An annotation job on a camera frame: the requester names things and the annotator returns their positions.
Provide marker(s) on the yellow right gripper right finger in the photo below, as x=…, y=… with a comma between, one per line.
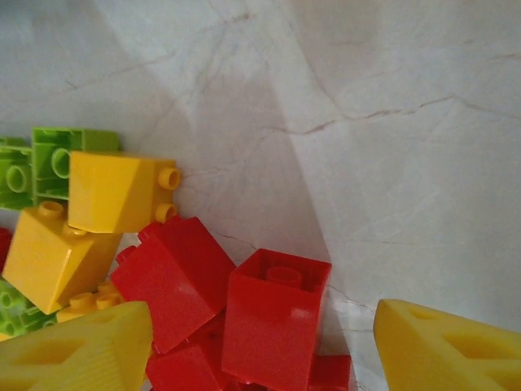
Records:
x=447, y=358

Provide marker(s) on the green lego brick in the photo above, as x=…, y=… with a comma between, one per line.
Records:
x=53, y=142
x=16, y=313
x=14, y=175

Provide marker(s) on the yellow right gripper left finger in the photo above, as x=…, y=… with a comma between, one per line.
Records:
x=81, y=350

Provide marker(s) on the red lego brick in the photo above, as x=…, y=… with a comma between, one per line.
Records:
x=171, y=277
x=5, y=246
x=183, y=370
x=329, y=372
x=268, y=338

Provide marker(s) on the yellow lego brick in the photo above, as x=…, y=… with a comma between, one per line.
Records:
x=87, y=303
x=110, y=191
x=45, y=260

